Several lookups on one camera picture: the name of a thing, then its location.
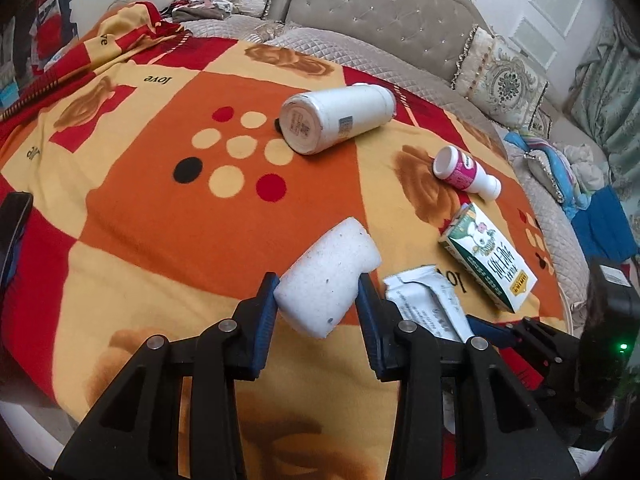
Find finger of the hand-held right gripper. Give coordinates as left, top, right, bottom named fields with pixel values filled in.
left=510, top=317, right=581, bottom=376
left=467, top=314, right=523, bottom=349

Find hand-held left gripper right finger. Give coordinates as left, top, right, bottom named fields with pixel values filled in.
left=356, top=272, right=581, bottom=480

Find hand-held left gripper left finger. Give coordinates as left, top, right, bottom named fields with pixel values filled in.
left=52, top=272, right=279, bottom=480

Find white paper box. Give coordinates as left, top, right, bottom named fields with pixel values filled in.
left=384, top=266, right=473, bottom=343

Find white foam block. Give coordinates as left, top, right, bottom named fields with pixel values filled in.
left=274, top=217, right=383, bottom=338

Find green and white carton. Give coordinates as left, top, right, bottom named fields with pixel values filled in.
left=438, top=203, right=538, bottom=313

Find blue quilted cloth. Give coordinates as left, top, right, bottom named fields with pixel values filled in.
left=570, top=185, right=638, bottom=261

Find beige bundled clothes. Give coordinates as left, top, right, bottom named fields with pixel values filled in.
left=567, top=144, right=606, bottom=193

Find beige fringed pillow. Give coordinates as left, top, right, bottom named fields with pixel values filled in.
left=525, top=152, right=566, bottom=201

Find white bottle with pink label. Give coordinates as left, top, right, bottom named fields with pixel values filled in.
left=432, top=146, right=502, bottom=201

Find small embroidered cushion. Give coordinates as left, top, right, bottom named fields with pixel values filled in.
left=530, top=107, right=553, bottom=136

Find green patterned curtain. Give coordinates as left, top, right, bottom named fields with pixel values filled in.
left=570, top=10, right=640, bottom=201

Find white thermos bottle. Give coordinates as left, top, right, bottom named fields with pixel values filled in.
left=280, top=83, right=397, bottom=156

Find large embroidered cushion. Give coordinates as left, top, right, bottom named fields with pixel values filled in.
left=452, top=26, right=549, bottom=126

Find black and blue object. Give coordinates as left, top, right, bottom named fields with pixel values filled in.
left=0, top=192, right=33, bottom=311

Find beige tufted sofa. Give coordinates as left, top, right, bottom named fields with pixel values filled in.
left=65, top=0, right=640, bottom=311

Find pile of clothes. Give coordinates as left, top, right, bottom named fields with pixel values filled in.
left=160, top=0, right=236, bottom=23

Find red and black object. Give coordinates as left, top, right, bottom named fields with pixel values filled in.
left=27, top=0, right=76, bottom=73

